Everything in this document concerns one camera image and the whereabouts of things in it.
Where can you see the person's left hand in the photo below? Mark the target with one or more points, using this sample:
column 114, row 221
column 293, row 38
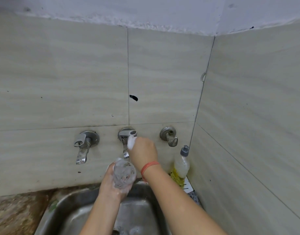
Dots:
column 108, row 188

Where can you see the person's right hand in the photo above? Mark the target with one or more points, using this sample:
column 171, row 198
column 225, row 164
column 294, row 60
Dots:
column 143, row 151

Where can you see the clear glass cup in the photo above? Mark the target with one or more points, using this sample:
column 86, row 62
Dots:
column 124, row 174

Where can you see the yellow dish soap bottle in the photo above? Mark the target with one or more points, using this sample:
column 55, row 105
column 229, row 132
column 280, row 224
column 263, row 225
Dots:
column 180, row 168

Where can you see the person's left forearm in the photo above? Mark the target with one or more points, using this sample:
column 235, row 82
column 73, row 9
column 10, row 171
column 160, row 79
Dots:
column 98, row 217

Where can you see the person's right forearm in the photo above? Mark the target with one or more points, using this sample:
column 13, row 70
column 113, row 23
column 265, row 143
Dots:
column 179, row 205

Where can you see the orange wrist thread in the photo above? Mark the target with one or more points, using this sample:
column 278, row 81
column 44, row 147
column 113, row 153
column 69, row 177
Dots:
column 147, row 167

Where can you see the stainless steel sink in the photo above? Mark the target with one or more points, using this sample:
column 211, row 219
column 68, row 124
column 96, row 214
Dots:
column 66, row 212

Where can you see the black tape piece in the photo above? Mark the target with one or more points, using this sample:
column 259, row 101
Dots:
column 133, row 97

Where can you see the chrome wall tap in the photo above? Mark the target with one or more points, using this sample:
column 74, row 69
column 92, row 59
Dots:
column 86, row 141
column 124, row 137

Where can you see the grey wall valve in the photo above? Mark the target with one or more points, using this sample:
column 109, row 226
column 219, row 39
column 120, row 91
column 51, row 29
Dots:
column 168, row 134

